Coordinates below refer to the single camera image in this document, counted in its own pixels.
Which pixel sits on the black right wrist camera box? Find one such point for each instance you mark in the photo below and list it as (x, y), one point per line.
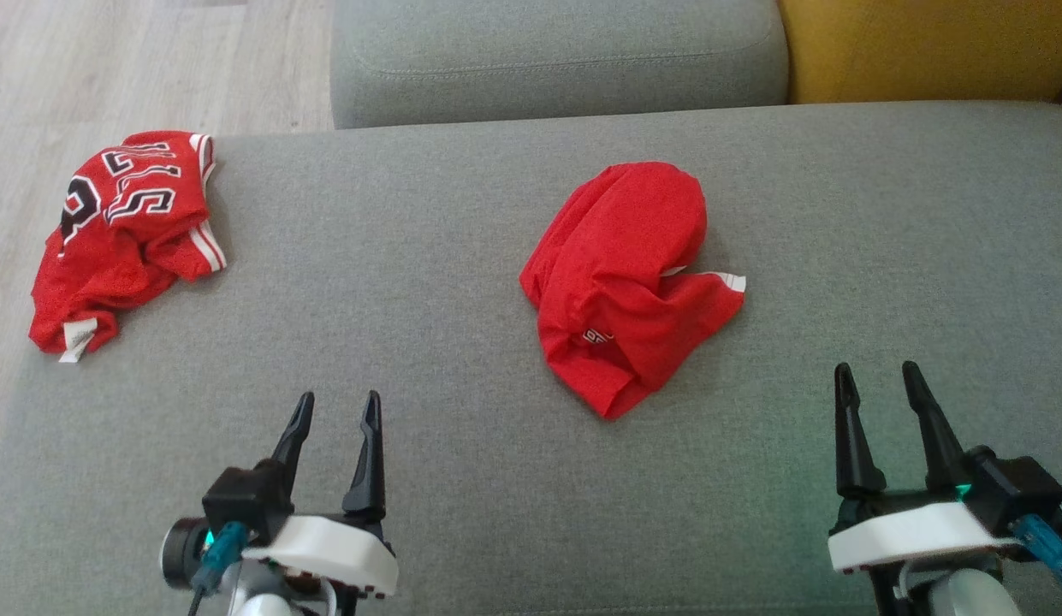
(1014, 488)

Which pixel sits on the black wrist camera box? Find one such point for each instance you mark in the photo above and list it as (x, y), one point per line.
(1014, 488)
(244, 505)

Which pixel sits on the big yellow sofa back cushion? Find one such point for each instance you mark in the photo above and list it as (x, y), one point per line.
(924, 43)

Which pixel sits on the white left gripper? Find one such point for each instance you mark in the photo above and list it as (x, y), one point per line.
(334, 547)

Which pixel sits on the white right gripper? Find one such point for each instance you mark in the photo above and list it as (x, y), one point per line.
(907, 535)

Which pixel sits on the red jersey with black lettering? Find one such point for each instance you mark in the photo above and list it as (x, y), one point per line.
(120, 257)

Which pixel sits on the grey sofa seat cushion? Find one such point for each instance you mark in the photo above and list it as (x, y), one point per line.
(539, 51)

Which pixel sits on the red shorts with white trim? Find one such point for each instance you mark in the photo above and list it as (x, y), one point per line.
(616, 257)

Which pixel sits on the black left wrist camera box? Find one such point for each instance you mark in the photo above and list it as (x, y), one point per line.
(244, 505)

